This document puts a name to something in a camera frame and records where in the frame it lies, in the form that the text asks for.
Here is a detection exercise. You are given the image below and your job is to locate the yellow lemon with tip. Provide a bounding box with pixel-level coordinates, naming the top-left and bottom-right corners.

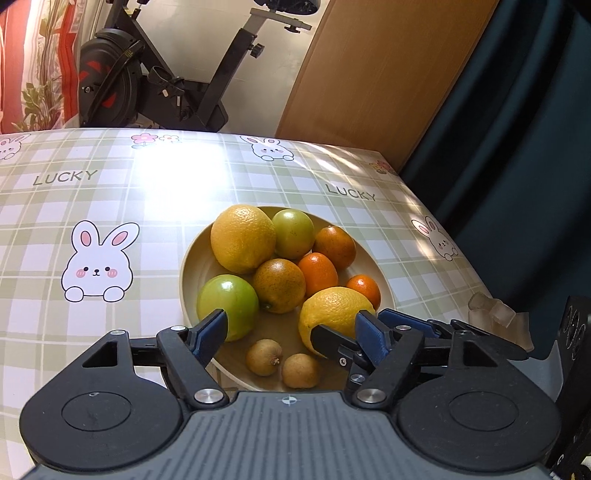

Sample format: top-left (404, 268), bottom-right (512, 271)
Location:
top-left (298, 286), bottom-right (376, 355)

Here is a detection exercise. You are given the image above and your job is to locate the brown longan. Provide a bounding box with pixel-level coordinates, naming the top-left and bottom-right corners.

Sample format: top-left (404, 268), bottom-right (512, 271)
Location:
top-left (281, 353), bottom-right (321, 389)
top-left (245, 339), bottom-right (283, 377)

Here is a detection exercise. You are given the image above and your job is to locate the small round orange tangerine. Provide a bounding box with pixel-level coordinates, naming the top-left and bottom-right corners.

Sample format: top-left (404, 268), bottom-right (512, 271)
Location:
top-left (346, 274), bottom-right (382, 310)

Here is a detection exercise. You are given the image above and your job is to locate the oval bright orange kumquat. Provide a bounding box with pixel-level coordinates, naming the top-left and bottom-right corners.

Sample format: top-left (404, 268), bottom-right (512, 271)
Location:
top-left (297, 252), bottom-right (339, 297)

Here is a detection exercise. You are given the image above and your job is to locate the brownish orange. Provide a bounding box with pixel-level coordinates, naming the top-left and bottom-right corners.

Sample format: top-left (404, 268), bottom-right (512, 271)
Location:
top-left (312, 225), bottom-right (356, 271)
top-left (252, 258), bottom-right (305, 314)

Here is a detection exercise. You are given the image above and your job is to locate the beige round plate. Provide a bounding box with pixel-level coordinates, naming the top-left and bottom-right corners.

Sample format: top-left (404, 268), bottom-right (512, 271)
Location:
top-left (180, 204), bottom-right (381, 391)

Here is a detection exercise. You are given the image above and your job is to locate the yellow-green apple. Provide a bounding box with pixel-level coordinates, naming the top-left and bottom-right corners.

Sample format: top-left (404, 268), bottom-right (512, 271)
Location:
top-left (273, 209), bottom-right (315, 260)

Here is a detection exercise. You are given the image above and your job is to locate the round yellow lemon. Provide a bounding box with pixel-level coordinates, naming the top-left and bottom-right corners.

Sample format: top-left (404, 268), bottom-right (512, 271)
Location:
top-left (211, 204), bottom-right (276, 274)

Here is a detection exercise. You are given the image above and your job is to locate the plaid bunny tablecloth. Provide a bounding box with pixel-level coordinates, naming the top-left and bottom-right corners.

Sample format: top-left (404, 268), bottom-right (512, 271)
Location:
top-left (1, 129), bottom-right (486, 479)

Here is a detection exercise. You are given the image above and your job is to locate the dark teal curtain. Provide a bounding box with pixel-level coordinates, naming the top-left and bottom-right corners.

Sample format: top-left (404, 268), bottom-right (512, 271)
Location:
top-left (399, 0), bottom-right (591, 319)

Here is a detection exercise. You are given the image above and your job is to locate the wooden door panel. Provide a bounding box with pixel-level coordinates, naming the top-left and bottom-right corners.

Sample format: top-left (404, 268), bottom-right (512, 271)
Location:
top-left (276, 0), bottom-right (497, 170)

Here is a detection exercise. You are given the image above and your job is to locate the black exercise bike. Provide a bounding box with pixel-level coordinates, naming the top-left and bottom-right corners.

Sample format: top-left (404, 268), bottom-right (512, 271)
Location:
top-left (79, 1), bottom-right (322, 137)

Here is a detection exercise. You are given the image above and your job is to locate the printed backdrop cloth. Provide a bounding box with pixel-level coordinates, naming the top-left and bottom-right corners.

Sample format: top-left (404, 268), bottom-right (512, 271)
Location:
top-left (1, 0), bottom-right (86, 134)

